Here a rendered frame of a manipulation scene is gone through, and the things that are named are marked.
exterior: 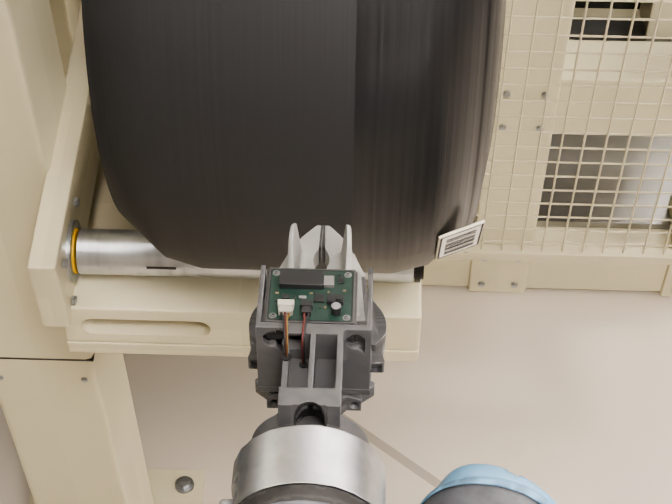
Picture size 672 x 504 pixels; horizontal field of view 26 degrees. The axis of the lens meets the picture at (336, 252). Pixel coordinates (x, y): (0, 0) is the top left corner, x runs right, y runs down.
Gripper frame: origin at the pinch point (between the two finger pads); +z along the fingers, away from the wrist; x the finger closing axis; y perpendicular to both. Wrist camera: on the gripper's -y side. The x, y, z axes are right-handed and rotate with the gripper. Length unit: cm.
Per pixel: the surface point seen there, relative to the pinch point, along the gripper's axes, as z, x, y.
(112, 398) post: 42, 28, -71
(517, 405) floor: 78, -29, -114
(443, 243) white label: 12.2, -9.4, -11.4
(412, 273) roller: 25.8, -7.7, -29.1
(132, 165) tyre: 9.8, 14.8, -1.6
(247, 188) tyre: 8.6, 6.0, -2.5
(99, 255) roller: 26.2, 22.6, -28.3
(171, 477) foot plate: 62, 26, -115
